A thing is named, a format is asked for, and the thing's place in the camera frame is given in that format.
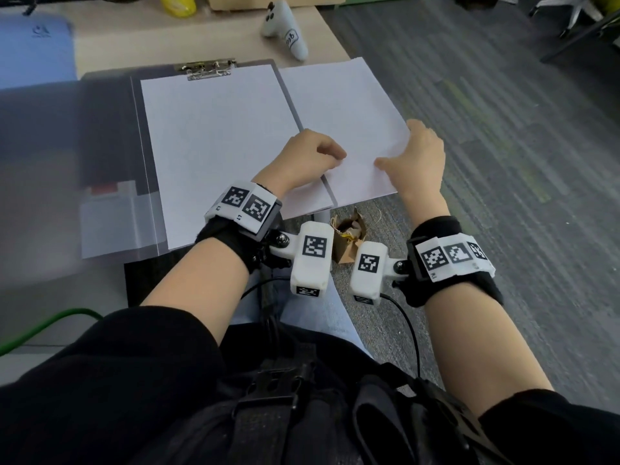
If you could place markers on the person's left hand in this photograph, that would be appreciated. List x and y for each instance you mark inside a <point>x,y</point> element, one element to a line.
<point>300,159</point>

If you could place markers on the person's right hand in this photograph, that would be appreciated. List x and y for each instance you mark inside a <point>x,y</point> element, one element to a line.
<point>421,169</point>

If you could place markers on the stack of white papers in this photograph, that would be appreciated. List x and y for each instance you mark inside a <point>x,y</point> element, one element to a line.
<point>349,101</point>

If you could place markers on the white paper bundle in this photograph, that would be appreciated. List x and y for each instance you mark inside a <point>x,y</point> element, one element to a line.
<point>213,140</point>

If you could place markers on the gray translucent clip folder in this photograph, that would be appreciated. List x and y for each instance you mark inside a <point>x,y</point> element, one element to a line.
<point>72,140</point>

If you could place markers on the gray blue folder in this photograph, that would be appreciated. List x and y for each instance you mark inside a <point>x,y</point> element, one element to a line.
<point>39,53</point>

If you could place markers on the person's left forearm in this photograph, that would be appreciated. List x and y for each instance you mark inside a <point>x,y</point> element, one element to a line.
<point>198,285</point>

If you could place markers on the person's right forearm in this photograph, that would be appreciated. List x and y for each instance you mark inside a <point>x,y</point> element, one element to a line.
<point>479,348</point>

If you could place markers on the person's right leg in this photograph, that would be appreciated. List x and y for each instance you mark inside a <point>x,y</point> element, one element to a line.
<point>324,314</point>

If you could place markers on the person's leg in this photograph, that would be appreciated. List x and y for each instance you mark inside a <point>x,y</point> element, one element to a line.
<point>247,307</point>
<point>324,314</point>

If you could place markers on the person's left leg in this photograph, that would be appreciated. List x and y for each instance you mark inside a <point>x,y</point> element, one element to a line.
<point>247,307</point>

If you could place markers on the person's black shirt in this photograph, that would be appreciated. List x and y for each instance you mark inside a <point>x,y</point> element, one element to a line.
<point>97,382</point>

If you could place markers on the white desk leg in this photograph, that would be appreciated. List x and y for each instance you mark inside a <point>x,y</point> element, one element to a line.
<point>322,217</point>

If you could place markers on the brown paper bag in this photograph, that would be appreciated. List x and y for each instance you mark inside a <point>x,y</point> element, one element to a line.
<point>349,237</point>

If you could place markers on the white game controller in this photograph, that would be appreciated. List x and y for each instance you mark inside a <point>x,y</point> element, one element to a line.
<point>286,31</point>

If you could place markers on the cardboard box black logo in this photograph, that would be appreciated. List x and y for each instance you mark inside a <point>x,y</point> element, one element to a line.
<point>276,0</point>

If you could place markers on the yellow drink bottle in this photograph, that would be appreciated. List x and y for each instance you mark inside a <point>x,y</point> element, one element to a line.
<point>178,4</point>

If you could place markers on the white office chair base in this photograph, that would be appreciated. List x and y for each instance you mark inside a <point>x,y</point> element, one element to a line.
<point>571,19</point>

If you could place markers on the black chest harness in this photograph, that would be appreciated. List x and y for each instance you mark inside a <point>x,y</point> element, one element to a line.
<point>300,406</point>

